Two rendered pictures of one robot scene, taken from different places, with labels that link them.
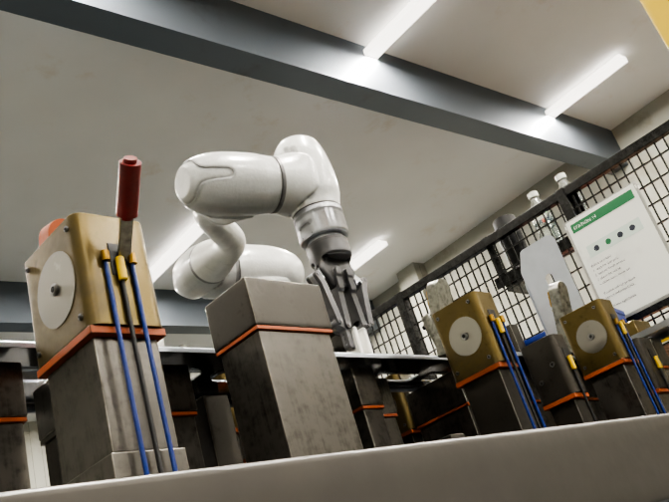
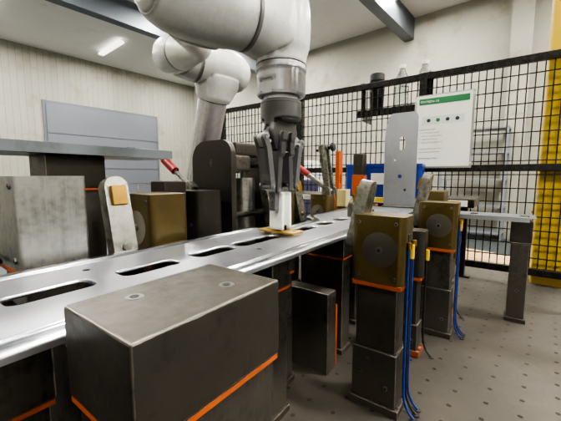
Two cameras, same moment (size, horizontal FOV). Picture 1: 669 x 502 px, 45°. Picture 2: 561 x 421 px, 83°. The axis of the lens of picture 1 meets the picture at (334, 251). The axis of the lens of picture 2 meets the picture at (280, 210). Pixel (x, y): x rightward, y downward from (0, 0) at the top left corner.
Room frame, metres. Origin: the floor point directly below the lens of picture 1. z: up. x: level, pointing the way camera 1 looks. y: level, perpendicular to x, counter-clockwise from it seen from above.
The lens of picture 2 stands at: (0.68, 0.04, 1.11)
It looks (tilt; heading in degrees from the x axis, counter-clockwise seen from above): 6 degrees down; 357
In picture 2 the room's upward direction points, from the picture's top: straight up
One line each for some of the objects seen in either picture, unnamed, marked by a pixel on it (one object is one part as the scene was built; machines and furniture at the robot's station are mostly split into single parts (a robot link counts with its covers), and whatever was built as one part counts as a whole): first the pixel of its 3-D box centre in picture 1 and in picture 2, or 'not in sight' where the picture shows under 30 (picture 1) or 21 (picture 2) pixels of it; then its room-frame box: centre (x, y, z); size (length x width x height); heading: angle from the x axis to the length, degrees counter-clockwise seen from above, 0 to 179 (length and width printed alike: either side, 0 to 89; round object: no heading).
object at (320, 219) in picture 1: (322, 229); (280, 84); (1.28, 0.01, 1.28); 0.09 x 0.09 x 0.06
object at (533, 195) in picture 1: (545, 221); (401, 87); (2.20, -0.61, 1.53); 0.07 x 0.07 x 0.20
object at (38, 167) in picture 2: not in sight; (75, 270); (1.31, 0.41, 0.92); 0.10 x 0.08 x 0.45; 141
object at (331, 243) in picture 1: (333, 266); (280, 125); (1.28, 0.01, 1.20); 0.08 x 0.07 x 0.09; 141
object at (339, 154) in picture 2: not in sight; (337, 220); (1.82, -0.23, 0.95); 0.03 x 0.01 x 0.50; 141
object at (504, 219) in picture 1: (514, 244); (376, 93); (2.28, -0.52, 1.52); 0.07 x 0.07 x 0.18
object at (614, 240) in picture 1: (623, 253); (442, 130); (2.01, -0.71, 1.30); 0.23 x 0.02 x 0.31; 51
